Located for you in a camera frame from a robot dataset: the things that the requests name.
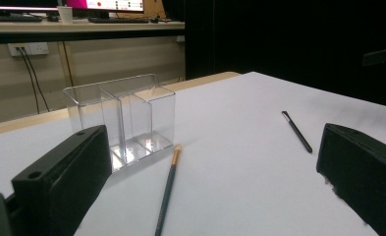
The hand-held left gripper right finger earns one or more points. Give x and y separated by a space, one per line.
364 177

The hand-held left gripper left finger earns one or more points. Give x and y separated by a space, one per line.
66 177

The thin black pen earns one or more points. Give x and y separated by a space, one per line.
297 131

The dark makeup brush gold ferrule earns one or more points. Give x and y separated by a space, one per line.
167 193

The clear acrylic pen holder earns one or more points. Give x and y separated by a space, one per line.
154 111

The black curtain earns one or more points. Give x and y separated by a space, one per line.
279 39

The white table cover sheet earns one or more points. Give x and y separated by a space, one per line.
239 164

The wooden office desk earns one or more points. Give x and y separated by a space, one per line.
82 28

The white paper cup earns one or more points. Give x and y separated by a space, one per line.
65 14

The black keyboard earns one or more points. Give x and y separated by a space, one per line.
13 18
118 20

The monitor with pink screen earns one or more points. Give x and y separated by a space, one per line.
108 4

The dark computer monitor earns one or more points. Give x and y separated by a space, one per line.
17 3

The white wall power outlet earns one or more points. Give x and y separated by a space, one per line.
33 48

